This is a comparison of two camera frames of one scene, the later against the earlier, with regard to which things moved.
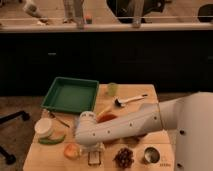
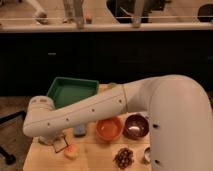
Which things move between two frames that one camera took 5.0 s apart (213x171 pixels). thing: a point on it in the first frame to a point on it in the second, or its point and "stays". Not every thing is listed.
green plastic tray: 72,95 stays
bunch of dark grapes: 124,158 stays
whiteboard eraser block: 94,158 to 59,144
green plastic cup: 112,89 stays
